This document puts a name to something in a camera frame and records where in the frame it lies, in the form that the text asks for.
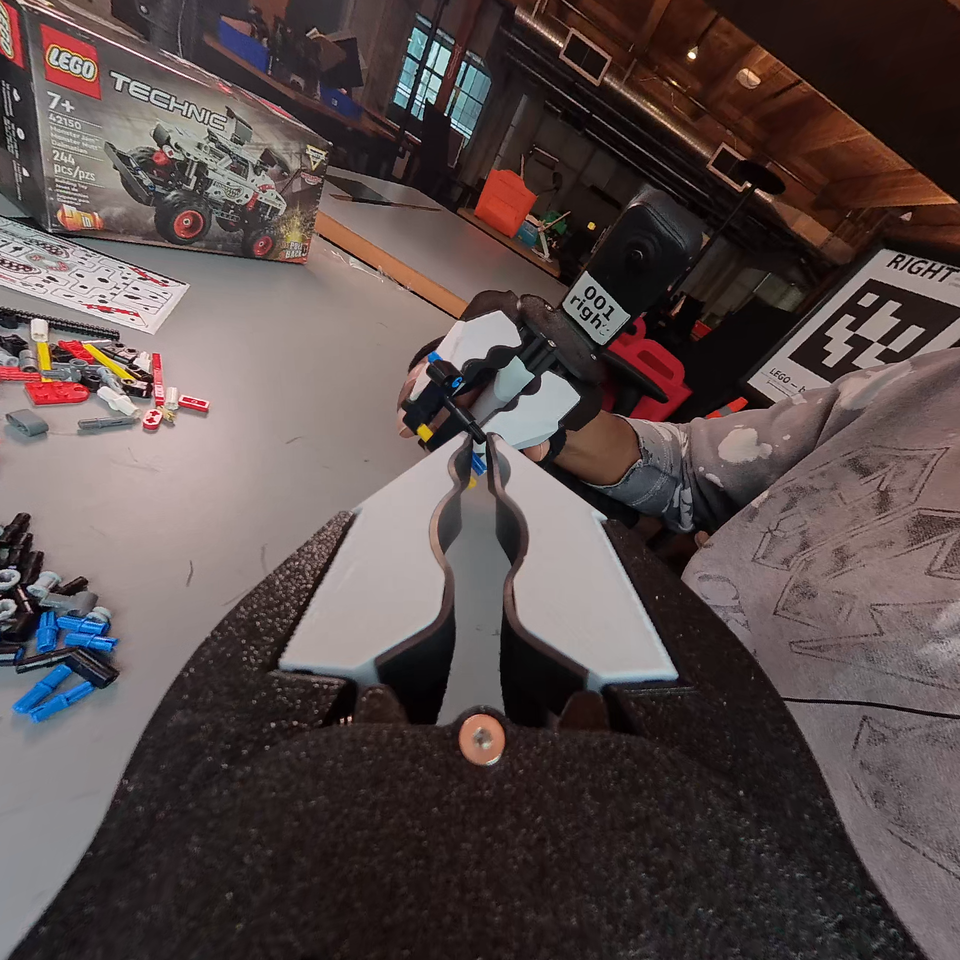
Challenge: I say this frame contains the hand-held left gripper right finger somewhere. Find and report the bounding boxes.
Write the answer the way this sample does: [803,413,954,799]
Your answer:
[486,433,682,695]

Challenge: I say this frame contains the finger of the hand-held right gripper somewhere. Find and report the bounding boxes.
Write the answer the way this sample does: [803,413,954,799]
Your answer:
[478,370,585,453]
[431,309,522,395]

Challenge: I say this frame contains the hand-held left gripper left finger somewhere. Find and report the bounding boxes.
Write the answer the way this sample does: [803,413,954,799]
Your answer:
[277,436,474,687]

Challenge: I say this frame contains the black beam with yellow axle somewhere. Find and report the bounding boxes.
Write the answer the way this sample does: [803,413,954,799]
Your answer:
[401,357,489,451]

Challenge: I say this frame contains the person's right forearm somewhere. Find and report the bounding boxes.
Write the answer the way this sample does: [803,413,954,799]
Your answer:
[592,348,960,537]

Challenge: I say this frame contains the grey desk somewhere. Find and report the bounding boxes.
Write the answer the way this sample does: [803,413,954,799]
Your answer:
[0,191,526,954]

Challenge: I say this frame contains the person's right hand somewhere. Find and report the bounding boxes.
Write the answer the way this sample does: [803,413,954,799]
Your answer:
[396,352,642,481]

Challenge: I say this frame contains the red felt bag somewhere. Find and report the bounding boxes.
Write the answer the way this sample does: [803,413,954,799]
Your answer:
[600,315,693,423]

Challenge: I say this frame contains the grey table with wooden edge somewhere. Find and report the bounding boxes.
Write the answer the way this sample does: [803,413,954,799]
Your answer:
[315,165,571,316]

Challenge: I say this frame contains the orange storage bin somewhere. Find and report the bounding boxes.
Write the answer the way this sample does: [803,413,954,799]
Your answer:
[474,168,540,240]

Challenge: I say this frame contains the paned window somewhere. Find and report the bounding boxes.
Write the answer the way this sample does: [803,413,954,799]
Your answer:
[393,30,492,144]

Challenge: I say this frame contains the person's grey printed sweatshirt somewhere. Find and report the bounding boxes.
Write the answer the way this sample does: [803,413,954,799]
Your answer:
[681,420,960,960]

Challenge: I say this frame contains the black white marker poster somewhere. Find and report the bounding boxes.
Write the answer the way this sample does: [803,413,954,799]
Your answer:
[746,247,960,406]

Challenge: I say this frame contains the pile of blue black pins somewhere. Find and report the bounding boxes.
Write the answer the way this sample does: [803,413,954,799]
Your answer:
[0,511,121,725]

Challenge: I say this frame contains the pile of mixed coloured bricks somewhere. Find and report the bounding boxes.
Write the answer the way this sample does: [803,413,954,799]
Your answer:
[0,306,211,444]

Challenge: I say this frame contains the toy truck set box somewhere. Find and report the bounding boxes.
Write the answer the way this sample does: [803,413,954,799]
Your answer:
[0,0,333,265]

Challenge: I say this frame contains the printed sticker sheet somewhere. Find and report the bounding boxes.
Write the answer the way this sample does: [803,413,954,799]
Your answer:
[0,216,190,335]

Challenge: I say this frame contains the metal air duct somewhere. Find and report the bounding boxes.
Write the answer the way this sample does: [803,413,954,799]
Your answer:
[513,3,834,249]

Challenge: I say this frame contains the thin black cable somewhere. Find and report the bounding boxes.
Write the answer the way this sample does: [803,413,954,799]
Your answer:
[783,696,960,714]

